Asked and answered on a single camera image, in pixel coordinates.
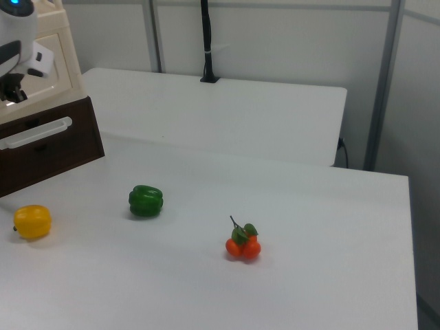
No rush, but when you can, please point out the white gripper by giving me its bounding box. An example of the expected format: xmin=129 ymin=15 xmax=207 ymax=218
xmin=0 ymin=41 xmax=55 ymax=103

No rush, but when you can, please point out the cream cabinet door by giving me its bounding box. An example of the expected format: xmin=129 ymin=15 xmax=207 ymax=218
xmin=0 ymin=31 xmax=75 ymax=114

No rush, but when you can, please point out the cream plastic cabinet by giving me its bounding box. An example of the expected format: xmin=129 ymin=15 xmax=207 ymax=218
xmin=0 ymin=0 xmax=87 ymax=120

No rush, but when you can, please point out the yellow bell pepper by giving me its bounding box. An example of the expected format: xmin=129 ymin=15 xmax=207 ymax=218
xmin=12 ymin=204 xmax=52 ymax=241

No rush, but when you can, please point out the green bell pepper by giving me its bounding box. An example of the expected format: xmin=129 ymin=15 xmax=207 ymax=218
xmin=129 ymin=184 xmax=164 ymax=220

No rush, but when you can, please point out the tangerine cluster with leaves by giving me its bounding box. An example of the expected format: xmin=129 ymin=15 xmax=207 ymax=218
xmin=225 ymin=215 xmax=262 ymax=261

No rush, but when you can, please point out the white drawer handle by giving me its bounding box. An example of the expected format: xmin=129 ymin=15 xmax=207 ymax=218
xmin=0 ymin=116 xmax=74 ymax=151

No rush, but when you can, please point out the grey metal partition post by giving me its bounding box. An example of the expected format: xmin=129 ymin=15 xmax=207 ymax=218
xmin=363 ymin=0 xmax=405 ymax=172
xmin=142 ymin=0 xmax=163 ymax=74

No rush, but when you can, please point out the black camera pole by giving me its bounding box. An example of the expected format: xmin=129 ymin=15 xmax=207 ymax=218
xmin=199 ymin=0 xmax=221 ymax=85

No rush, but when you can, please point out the black power cable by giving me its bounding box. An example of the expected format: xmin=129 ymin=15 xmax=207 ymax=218
xmin=338 ymin=137 xmax=349 ymax=169

